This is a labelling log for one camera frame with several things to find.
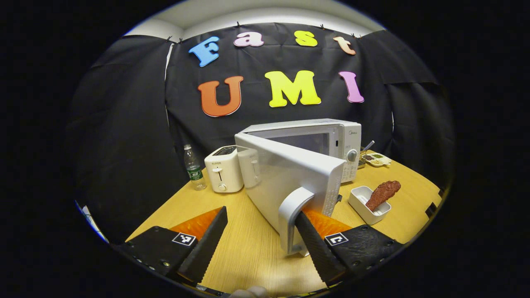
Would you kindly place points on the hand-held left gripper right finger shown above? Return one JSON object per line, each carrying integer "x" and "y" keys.
{"x": 319, "y": 252}

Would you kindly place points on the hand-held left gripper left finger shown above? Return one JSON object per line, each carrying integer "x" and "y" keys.
{"x": 209, "y": 244}

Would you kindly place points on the white microwave oven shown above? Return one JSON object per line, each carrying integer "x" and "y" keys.
{"x": 290, "y": 174}

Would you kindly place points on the brown roast meat piece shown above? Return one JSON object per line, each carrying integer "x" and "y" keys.
{"x": 383, "y": 192}

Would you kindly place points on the white rectangular tray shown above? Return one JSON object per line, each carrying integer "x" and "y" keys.
{"x": 358, "y": 200}

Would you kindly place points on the clear plastic water bottle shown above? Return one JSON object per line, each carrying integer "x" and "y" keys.
{"x": 194, "y": 171}

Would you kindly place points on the white toaster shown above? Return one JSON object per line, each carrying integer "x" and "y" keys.
{"x": 223, "y": 169}

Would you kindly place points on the white divided snack plate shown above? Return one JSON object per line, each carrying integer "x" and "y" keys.
{"x": 377, "y": 159}

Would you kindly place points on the black backdrop cloth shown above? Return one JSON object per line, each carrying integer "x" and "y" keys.
{"x": 124, "y": 124}

